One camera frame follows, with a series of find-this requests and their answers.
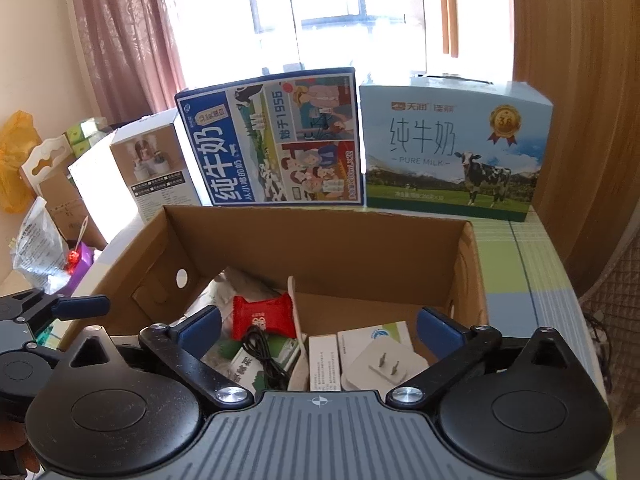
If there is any orange plastic bag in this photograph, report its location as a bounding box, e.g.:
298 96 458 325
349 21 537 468
0 110 42 214

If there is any blue cartoon milk carton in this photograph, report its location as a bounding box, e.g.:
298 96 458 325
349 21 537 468
175 67 363 206

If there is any brown cardboard box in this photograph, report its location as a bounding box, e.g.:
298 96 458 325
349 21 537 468
56 204 490 391

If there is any black audio cable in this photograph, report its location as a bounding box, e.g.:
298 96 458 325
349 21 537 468
240 325 291 392

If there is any white power adapter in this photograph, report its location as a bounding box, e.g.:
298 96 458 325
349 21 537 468
341 337 428 399

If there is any pure milk cow carton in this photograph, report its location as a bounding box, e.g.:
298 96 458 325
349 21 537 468
360 76 553 221

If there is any clear plastic bag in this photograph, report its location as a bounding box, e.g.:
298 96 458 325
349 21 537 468
10 196 70 294

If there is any white barcode carton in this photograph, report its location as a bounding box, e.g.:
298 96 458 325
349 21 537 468
309 321 415 392

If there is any white appliance product box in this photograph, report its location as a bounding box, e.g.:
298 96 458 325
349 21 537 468
70 108 206 242

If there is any brown quilted chair cushion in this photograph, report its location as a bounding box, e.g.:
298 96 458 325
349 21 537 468
580 236 639 434

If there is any green white small carton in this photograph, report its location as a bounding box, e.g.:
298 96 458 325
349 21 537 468
199 334 302 395

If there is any pink curtain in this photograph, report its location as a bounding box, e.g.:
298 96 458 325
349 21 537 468
72 0 186 122

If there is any red snack packet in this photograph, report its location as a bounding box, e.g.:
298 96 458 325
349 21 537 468
231 292 297 341

